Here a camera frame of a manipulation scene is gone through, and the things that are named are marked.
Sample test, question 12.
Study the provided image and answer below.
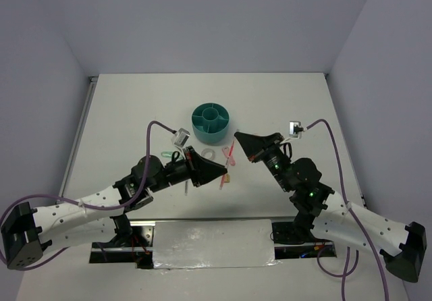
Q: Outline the red pen clear barrel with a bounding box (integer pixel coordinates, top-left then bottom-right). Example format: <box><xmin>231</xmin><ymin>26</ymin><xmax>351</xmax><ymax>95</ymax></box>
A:
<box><xmin>219</xmin><ymin>139</ymin><xmax>235</xmax><ymax>190</ymax></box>

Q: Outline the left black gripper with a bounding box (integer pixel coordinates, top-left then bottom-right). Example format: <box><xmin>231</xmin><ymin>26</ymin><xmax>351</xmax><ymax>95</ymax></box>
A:
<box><xmin>149</xmin><ymin>145</ymin><xmax>227</xmax><ymax>192</ymax></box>

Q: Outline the pink translucent correction tape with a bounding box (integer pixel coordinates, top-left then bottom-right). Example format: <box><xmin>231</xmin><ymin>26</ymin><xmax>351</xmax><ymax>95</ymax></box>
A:
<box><xmin>221</xmin><ymin>146</ymin><xmax>236</xmax><ymax>166</ymax></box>

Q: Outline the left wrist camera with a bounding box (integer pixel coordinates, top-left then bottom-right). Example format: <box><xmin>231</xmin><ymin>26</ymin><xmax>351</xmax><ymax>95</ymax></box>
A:
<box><xmin>171</xmin><ymin>128</ymin><xmax>190</xmax><ymax>148</ymax></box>

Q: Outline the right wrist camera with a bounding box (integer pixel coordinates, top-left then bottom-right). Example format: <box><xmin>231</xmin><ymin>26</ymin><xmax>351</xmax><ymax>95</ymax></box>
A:
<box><xmin>288</xmin><ymin>121</ymin><xmax>304</xmax><ymax>139</ymax></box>

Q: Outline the silver foil sheet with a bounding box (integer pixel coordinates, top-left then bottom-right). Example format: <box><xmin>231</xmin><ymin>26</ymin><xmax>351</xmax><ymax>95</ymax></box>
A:
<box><xmin>153</xmin><ymin>219</ymin><xmax>276</xmax><ymax>269</ymax></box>

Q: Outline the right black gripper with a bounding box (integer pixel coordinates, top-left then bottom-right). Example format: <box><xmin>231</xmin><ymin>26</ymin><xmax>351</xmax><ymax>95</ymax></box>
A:
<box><xmin>235</xmin><ymin>131</ymin><xmax>293</xmax><ymax>192</ymax></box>

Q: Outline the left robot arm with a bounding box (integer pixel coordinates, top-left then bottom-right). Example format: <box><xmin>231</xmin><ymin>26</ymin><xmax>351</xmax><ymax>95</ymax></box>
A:
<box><xmin>1</xmin><ymin>146</ymin><xmax>227</xmax><ymax>271</ymax></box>

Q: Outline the teal round compartment organizer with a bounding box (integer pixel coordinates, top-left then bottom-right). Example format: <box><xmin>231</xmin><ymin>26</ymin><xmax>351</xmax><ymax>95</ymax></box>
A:
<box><xmin>191</xmin><ymin>103</ymin><xmax>230</xmax><ymax>144</ymax></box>

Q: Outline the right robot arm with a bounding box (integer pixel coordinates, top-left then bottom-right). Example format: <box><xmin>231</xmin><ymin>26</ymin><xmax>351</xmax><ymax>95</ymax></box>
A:
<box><xmin>234</xmin><ymin>132</ymin><xmax>427</xmax><ymax>283</ymax></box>

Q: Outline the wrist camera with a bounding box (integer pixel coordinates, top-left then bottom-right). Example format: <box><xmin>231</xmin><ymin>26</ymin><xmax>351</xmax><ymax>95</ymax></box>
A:
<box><xmin>171</xmin><ymin>128</ymin><xmax>190</xmax><ymax>148</ymax></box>
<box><xmin>288</xmin><ymin>121</ymin><xmax>304</xmax><ymax>139</ymax></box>

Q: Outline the aluminium rail left edge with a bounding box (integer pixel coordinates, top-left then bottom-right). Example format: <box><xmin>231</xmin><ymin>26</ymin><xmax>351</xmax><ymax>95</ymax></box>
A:
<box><xmin>59</xmin><ymin>76</ymin><xmax>99</xmax><ymax>197</ymax></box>

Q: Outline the clear tape roll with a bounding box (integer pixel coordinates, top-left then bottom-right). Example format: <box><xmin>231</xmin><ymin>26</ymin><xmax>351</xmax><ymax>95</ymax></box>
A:
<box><xmin>201</xmin><ymin>148</ymin><xmax>215</xmax><ymax>161</ymax></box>

